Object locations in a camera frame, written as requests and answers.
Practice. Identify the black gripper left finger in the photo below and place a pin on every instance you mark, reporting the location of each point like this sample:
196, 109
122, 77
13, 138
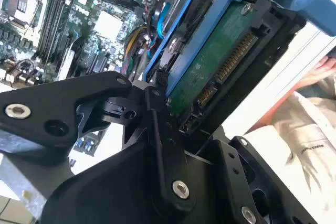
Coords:
52, 103

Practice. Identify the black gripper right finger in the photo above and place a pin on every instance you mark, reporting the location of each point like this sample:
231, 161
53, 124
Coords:
236, 182

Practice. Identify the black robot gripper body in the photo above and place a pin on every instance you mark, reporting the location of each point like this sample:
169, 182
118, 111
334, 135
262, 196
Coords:
118, 195

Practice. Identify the hard disk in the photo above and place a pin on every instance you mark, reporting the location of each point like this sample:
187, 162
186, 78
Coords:
210, 58

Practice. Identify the person hand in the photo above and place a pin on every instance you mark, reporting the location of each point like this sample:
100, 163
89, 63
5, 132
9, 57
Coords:
323, 70

